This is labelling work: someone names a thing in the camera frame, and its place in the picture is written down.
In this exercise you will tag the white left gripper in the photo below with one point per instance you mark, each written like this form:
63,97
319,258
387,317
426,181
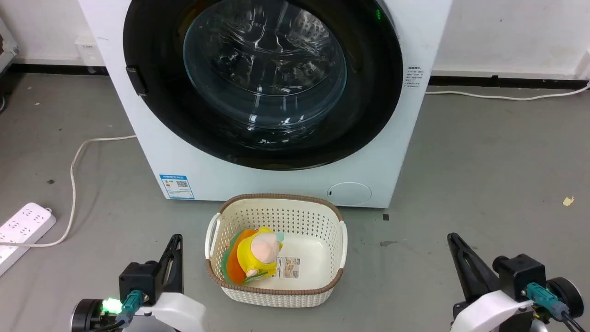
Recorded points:
177,313

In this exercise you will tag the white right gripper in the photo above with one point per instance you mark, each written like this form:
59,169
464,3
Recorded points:
491,311

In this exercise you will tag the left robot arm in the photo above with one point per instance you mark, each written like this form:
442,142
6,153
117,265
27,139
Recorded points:
86,315

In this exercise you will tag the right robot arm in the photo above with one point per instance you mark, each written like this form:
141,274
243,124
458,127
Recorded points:
569,295

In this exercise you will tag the white front-load washing machine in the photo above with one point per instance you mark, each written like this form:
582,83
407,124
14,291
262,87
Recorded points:
276,184

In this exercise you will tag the black round glass washer door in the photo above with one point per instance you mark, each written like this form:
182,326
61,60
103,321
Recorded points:
154,115

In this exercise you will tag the yellow orange doll toy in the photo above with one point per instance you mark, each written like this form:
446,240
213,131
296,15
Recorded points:
251,258

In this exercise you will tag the blue energy label sticker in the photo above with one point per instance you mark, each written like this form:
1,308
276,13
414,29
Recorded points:
177,186

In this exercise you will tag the paper label with print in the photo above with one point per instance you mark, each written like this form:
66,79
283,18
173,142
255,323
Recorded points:
288,268

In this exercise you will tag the yellowish paper scrap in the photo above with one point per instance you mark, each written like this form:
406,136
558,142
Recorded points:
568,201

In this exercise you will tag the white perforated laundry basket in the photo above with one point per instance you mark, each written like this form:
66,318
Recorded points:
276,216

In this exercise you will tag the round white filter cover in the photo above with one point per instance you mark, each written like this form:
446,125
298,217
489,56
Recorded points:
349,194

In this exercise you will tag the white power strip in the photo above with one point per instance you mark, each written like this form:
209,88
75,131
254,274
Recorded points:
20,228

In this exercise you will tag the small text sticker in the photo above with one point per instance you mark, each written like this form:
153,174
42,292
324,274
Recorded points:
414,77

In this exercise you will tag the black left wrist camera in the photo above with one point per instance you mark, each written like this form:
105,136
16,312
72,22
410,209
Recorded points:
138,279

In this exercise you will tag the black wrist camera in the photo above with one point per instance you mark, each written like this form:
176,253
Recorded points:
518,274
138,279

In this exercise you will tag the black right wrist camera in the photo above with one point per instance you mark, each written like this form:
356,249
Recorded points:
518,274

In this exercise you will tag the white wall outlet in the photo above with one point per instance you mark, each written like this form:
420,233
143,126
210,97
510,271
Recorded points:
88,48

